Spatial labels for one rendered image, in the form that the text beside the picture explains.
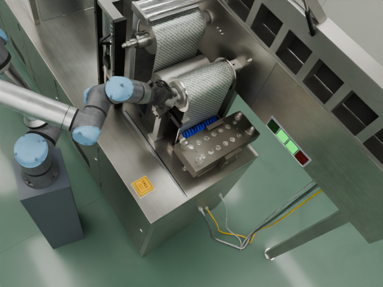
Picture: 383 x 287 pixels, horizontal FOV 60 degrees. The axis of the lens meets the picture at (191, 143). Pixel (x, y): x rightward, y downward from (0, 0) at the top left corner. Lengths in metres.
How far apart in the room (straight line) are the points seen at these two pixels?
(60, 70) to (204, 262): 1.53
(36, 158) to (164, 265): 1.30
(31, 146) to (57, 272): 1.16
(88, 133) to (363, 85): 0.86
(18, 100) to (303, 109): 0.98
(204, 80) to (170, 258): 1.38
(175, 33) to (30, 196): 0.89
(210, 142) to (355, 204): 0.64
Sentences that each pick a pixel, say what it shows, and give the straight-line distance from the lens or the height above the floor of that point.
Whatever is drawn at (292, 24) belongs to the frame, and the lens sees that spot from 1.27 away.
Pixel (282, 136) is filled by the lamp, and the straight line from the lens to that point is 1.47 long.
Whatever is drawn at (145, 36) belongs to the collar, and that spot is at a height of 1.36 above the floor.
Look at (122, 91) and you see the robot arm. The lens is 1.03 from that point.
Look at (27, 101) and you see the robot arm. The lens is 1.07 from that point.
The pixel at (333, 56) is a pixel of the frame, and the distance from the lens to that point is 1.20.
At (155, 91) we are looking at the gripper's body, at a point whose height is 1.38.
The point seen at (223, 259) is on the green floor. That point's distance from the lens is 2.44.
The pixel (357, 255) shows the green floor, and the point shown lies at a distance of 2.95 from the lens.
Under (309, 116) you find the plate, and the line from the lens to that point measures 1.34.
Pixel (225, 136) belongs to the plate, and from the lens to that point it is 1.56.
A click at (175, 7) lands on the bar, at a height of 1.45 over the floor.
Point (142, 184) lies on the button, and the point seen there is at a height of 0.92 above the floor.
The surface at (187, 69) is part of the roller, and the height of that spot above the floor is 1.23.
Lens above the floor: 2.29
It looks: 58 degrees down
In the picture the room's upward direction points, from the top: 23 degrees clockwise
